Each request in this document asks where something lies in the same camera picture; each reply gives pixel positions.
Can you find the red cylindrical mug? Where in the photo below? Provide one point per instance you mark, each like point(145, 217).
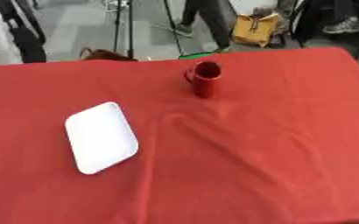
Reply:
point(205, 80)

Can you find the white rectangular tray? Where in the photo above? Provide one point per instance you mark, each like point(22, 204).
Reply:
point(101, 137)

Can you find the yellow bag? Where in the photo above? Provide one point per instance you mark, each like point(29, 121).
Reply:
point(254, 30)

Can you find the brown bag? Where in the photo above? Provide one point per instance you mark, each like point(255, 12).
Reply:
point(106, 55)

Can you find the person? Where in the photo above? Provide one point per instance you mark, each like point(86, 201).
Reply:
point(341, 17)
point(210, 20)
point(14, 32)

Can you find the black tripod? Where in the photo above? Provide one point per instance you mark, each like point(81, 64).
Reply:
point(124, 29)

